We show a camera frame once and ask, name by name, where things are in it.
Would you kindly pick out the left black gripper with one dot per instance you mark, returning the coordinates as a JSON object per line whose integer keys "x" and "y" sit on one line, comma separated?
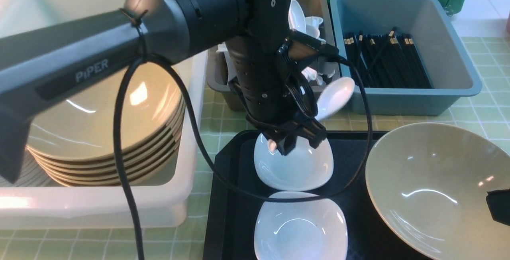
{"x": 278, "y": 100}

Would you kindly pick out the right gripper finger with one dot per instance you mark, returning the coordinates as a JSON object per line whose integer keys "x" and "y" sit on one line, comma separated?
{"x": 498, "y": 202}

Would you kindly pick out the white square dish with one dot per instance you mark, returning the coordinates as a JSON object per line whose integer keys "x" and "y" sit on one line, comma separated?
{"x": 303, "y": 169}
{"x": 315, "y": 230}

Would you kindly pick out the white ceramic soup spoon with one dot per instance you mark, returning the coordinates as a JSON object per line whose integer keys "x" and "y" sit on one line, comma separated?
{"x": 334, "y": 97}

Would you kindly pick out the large beige noodle bowl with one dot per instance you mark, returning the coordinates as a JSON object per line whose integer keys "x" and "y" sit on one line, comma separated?
{"x": 429, "y": 182}

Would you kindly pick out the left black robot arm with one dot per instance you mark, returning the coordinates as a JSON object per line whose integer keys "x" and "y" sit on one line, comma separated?
{"x": 43, "y": 67}

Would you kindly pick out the black serving tray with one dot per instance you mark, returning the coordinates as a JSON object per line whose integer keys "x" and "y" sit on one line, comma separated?
{"x": 232, "y": 218}

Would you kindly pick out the pile of white spoons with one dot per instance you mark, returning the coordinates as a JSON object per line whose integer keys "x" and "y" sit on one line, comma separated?
{"x": 297, "y": 21}

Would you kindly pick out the bundle of black chopsticks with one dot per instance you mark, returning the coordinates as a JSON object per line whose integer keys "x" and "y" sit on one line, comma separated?
{"x": 389, "y": 61}

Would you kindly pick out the grey spoon bin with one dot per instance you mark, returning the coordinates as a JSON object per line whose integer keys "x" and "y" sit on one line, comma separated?
{"x": 217, "y": 75}

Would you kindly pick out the blue chopstick bin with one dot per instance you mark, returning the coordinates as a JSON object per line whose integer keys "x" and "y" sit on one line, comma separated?
{"x": 445, "y": 59}

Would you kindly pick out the stack of beige bowls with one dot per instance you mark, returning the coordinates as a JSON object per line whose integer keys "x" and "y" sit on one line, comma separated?
{"x": 140, "y": 162}

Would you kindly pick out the large white plastic tub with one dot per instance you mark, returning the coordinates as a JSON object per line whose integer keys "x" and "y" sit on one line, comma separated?
{"x": 91, "y": 207}

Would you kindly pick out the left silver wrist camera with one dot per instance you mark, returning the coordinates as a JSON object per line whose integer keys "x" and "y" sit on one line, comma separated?
{"x": 302, "y": 46}

